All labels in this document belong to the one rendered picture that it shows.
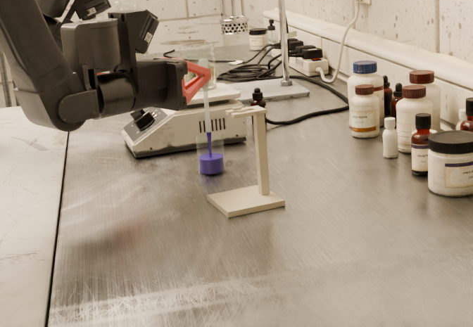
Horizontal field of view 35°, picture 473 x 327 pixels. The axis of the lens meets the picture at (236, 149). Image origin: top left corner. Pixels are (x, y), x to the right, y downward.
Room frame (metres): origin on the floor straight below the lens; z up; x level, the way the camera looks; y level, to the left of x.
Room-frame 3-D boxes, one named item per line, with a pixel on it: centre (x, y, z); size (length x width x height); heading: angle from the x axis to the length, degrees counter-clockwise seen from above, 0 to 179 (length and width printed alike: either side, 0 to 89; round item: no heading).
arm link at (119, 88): (0.98, 0.17, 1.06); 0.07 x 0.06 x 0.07; 132
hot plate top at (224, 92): (1.30, 0.06, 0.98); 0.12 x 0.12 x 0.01; 16
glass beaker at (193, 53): (1.31, 0.05, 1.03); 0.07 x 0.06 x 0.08; 15
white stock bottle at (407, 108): (1.13, -0.28, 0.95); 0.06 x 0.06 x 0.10
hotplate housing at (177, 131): (1.29, 0.08, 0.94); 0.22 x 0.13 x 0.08; 106
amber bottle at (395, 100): (1.28, -0.29, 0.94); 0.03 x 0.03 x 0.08
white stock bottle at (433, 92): (1.20, -0.31, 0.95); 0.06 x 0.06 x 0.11
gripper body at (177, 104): (1.03, 0.12, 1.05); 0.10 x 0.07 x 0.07; 42
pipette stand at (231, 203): (0.95, -0.01, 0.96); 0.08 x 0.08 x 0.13; 20
